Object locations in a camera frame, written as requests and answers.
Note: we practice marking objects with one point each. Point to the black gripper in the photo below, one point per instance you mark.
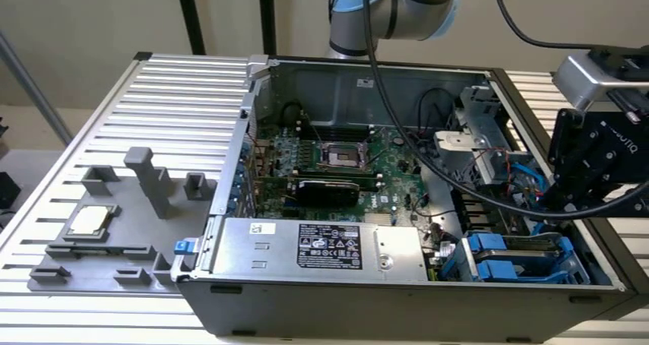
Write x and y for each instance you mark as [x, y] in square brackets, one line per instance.
[598, 155]

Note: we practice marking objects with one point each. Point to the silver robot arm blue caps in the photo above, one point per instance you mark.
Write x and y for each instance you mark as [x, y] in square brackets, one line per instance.
[404, 10]

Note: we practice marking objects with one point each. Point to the grey disk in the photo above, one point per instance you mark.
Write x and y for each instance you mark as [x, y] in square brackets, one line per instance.
[529, 243]

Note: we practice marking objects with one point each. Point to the blue disk bay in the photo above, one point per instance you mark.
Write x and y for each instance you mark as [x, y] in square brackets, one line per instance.
[486, 254]

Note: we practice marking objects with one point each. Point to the silver metal drive cage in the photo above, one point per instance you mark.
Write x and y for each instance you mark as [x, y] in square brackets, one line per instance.
[474, 140]

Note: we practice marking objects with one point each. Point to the green motherboard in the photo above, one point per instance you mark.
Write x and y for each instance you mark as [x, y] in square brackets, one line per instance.
[400, 178]

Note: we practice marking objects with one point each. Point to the CPU socket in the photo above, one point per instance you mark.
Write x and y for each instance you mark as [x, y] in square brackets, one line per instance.
[340, 155]

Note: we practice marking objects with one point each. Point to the black RAM slot bank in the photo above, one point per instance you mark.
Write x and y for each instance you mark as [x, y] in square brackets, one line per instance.
[339, 173]
[336, 131]

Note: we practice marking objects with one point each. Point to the black graphics card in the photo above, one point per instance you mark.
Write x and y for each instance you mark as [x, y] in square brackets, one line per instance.
[324, 193]

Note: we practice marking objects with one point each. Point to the black power supply label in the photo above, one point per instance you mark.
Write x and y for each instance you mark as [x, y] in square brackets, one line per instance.
[330, 246]

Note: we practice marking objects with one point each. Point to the black open PC case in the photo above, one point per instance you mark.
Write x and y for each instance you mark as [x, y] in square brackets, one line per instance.
[355, 307]

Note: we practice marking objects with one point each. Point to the silver power supply unit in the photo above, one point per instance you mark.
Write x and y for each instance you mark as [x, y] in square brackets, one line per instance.
[283, 254]

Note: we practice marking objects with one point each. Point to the black stand pole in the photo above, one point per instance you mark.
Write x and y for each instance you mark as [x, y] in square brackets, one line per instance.
[267, 14]
[189, 14]

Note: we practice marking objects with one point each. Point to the blue case latch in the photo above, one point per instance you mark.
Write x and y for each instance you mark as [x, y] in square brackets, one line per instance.
[183, 247]

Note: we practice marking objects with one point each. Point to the grey parts rack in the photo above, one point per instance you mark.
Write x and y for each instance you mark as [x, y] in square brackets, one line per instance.
[136, 208]

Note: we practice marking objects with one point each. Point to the silver CPU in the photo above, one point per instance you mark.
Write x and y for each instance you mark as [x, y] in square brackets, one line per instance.
[92, 219]

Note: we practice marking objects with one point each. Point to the grey metal pole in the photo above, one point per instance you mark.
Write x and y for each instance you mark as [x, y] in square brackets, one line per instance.
[35, 90]

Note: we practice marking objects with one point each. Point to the black box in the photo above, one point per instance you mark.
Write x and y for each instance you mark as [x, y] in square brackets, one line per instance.
[7, 189]

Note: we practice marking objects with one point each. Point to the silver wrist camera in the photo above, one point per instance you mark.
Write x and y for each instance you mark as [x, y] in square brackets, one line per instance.
[582, 83]

